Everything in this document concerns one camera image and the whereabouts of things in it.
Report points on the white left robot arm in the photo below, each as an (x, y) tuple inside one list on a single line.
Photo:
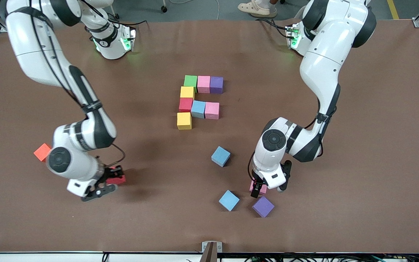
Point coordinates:
[(322, 65)]

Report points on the grey metal camera bracket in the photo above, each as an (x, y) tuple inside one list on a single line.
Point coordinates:
[(211, 251)]

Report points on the pink foam block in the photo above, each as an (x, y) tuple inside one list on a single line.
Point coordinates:
[(203, 84), (264, 189), (212, 110)]

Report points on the red foam block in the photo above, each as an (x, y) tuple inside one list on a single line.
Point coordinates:
[(118, 180), (186, 104)]

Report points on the brown table cover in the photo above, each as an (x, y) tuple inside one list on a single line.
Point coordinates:
[(376, 145)]

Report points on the purple foam block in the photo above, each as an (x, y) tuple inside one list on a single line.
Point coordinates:
[(216, 85), (263, 206)]

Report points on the orange foam block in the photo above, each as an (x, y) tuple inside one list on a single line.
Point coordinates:
[(42, 152)]

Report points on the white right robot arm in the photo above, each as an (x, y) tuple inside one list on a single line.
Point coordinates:
[(73, 165)]

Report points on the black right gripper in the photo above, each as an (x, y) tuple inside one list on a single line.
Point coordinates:
[(108, 173)]

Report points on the green foam block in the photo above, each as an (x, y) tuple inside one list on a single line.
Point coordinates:
[(191, 83)]

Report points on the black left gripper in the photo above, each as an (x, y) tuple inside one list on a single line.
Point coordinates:
[(255, 188)]

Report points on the light blue foam block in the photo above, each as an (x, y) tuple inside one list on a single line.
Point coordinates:
[(198, 109), (228, 200), (220, 156)]

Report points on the yellow foam block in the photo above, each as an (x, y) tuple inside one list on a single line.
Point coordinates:
[(184, 121), (187, 92)]

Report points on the foot in beige sandal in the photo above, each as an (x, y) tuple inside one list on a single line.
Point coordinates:
[(256, 9)]

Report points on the black chair caster wheel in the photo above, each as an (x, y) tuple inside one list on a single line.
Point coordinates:
[(164, 8)]

